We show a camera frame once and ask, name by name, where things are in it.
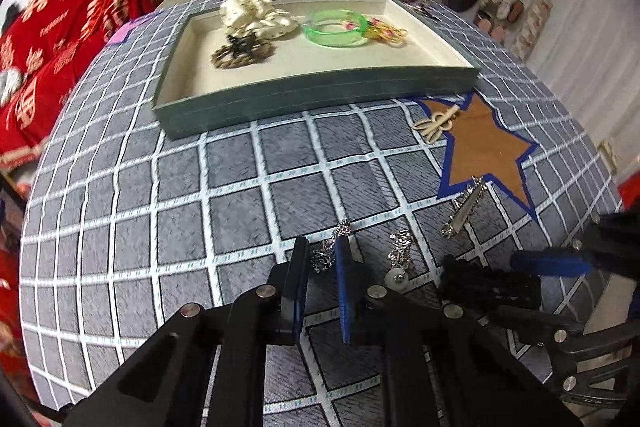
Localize grey tray with cream inside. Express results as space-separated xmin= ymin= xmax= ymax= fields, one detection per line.
xmin=151 ymin=0 xmax=482 ymax=140

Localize silver necklace with ring pendant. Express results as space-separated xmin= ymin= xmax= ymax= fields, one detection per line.
xmin=384 ymin=229 xmax=416 ymax=294

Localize brown braided hair tie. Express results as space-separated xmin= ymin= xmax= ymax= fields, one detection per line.
xmin=210 ymin=39 xmax=277 ymax=68

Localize large black hair clip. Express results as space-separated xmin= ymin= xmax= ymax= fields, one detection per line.
xmin=439 ymin=255 xmax=542 ymax=309

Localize red printed sofa cover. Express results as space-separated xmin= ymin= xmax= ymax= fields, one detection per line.
xmin=0 ymin=0 xmax=188 ymax=168

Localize silver duckbill hair clip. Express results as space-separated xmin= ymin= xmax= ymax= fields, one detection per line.
xmin=440 ymin=176 xmax=488 ymax=239

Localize pink star marker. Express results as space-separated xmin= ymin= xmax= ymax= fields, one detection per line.
xmin=107 ymin=14 xmax=151 ymax=45

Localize crumpled grey clothes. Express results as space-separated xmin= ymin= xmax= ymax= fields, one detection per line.
xmin=0 ymin=69 xmax=23 ymax=105

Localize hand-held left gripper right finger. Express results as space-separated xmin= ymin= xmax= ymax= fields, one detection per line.
xmin=335 ymin=234 xmax=583 ymax=427

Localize yellow beaded hair tie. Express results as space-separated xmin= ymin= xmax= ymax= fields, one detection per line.
xmin=362 ymin=16 xmax=408 ymax=48

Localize small black claw clip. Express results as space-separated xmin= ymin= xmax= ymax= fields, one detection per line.
xmin=225 ymin=33 xmax=258 ymax=52

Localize silver chain necklace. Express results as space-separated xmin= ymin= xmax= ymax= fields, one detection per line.
xmin=312 ymin=219 xmax=356 ymax=275

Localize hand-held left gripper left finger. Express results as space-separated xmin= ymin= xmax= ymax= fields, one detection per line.
xmin=65 ymin=236 xmax=312 ymax=427

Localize beige hairpin set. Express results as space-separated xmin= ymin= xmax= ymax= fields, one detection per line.
xmin=412 ymin=106 xmax=461 ymax=144

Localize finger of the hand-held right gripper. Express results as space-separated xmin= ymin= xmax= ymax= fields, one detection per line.
xmin=510 ymin=212 xmax=640 ymax=280
xmin=492 ymin=304 xmax=640 ymax=408

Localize cream satin scrunchie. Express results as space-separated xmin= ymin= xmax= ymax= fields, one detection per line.
xmin=219 ymin=0 xmax=301 ymax=42

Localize floral patterned board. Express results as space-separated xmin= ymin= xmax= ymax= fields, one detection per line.
xmin=517 ymin=0 xmax=556 ymax=60

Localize row of slippers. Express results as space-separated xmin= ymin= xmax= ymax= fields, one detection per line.
xmin=477 ymin=0 xmax=526 ymax=40

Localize green plastic bangle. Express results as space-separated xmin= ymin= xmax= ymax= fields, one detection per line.
xmin=301 ymin=8 xmax=370 ymax=48

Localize brown star marker blue edge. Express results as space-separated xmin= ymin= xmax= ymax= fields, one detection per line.
xmin=417 ymin=92 xmax=538 ymax=223

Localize grey checked tablecloth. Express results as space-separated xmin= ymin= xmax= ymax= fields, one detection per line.
xmin=17 ymin=0 xmax=623 ymax=427

